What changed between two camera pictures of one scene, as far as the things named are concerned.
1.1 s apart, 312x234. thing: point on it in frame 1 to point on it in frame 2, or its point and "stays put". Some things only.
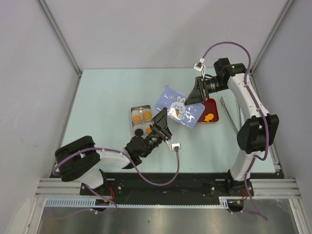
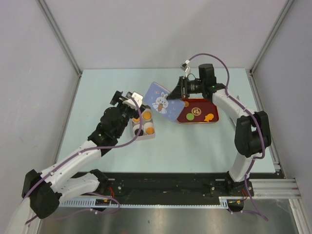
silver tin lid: [174, 100] to [156, 96]
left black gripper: [159, 126] to [118, 98]
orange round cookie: [147, 115] stays put
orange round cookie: [148, 130] stays put
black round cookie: [139, 132] stays put
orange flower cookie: [137, 118] stays put
